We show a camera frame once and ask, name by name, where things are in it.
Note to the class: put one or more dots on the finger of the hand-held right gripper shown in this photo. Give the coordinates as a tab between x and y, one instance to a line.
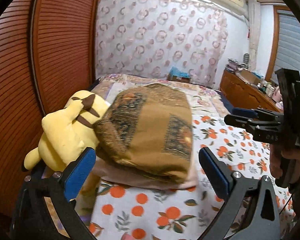
243	111
239	121

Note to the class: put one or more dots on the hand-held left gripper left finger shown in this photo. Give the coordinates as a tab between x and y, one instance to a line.
80	172

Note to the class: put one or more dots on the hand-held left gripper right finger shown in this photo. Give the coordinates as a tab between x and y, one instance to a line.
214	172

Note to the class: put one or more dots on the brown patterned blanket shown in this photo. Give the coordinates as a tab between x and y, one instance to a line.
150	132

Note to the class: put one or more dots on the person's right hand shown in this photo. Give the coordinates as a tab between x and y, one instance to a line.
274	162

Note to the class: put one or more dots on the wooden cabinet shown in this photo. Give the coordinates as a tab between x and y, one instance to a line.
244	95

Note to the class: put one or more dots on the pink tissue box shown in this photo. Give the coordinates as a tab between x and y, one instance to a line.
279	104

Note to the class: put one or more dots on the navy blanket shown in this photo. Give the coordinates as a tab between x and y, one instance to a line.
226	102

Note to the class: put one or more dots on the pink bottle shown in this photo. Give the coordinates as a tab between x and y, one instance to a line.
276	92

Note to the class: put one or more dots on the row of small bottles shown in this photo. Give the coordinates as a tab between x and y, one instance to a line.
266	87

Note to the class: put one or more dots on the cardboard box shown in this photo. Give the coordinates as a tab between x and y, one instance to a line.
251	76

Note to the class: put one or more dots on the floral quilt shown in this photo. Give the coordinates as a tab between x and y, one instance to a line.
204	100

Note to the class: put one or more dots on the yellow plush toy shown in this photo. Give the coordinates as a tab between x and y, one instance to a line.
62	132

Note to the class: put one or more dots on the pile of patterned cloths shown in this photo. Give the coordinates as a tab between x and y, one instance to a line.
236	65

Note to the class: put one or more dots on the small grey fan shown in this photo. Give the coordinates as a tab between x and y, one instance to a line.
246	58

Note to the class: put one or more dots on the orange fruit print bedsheet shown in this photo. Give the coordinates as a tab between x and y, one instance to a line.
164	212

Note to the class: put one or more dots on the blue item on box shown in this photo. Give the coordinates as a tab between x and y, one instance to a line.
178	75

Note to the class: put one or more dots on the beige tied curtain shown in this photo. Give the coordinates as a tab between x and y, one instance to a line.
253	35

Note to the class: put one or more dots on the wooden louvered wardrobe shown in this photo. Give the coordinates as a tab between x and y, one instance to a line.
40	67

